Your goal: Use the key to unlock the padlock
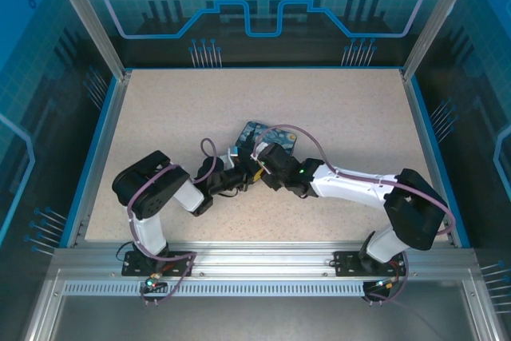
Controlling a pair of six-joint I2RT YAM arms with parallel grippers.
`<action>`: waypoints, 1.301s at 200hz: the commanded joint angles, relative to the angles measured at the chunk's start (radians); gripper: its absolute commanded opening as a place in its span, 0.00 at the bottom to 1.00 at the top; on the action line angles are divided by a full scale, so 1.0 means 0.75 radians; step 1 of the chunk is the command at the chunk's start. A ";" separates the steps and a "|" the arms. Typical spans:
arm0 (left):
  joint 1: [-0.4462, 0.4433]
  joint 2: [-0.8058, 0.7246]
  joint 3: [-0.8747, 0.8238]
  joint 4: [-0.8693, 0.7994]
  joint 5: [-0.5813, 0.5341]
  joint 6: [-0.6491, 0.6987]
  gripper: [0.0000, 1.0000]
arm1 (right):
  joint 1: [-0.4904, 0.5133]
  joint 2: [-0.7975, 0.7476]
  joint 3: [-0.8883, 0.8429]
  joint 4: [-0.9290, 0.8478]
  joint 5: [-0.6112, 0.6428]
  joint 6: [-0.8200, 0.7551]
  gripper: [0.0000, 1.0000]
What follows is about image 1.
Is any starry night print tin box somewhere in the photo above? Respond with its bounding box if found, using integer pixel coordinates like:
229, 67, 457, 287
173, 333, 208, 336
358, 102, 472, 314
234, 120, 303, 155

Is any small connector with LED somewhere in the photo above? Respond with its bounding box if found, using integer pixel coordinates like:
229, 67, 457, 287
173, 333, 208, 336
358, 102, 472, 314
373, 276, 400, 292
145, 272, 168, 292

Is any blue table edge trim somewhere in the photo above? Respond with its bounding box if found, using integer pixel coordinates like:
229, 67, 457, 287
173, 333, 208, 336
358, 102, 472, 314
58, 73, 123, 249
409, 73, 472, 249

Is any grey metal tray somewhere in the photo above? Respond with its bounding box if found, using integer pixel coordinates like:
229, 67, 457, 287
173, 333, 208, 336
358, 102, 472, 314
22, 267, 498, 341

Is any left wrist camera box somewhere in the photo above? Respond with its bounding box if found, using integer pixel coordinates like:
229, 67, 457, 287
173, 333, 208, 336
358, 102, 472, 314
217, 145, 242, 170

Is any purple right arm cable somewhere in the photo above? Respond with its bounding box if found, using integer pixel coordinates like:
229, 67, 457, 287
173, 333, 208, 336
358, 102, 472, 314
251, 125, 457, 305

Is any slotted metal cable duct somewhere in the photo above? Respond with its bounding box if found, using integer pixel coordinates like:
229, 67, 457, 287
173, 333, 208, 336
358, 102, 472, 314
62, 281, 374, 299

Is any aluminium frame post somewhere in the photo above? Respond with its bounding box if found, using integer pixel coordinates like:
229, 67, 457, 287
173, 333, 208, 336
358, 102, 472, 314
400, 0, 481, 81
42, 0, 133, 81

